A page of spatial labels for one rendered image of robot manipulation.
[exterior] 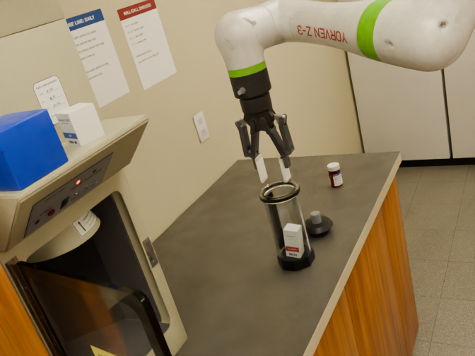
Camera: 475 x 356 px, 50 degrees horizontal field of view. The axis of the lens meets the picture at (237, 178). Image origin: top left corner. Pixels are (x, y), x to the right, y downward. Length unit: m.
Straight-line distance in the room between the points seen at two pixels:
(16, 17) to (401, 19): 0.65
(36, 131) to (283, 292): 0.78
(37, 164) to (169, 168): 1.12
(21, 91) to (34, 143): 0.16
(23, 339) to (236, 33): 0.74
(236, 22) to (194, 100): 0.92
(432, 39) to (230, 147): 1.46
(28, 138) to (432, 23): 0.65
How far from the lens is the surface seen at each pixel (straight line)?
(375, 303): 1.77
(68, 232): 1.02
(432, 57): 0.92
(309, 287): 1.33
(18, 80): 0.94
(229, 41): 1.17
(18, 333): 0.83
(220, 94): 2.22
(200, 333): 1.30
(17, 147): 0.79
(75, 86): 1.02
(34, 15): 0.99
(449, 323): 2.60
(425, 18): 0.92
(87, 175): 0.91
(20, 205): 0.79
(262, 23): 1.19
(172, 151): 1.91
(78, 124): 0.90
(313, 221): 1.51
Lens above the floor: 1.73
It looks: 23 degrees down
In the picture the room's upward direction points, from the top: 16 degrees counter-clockwise
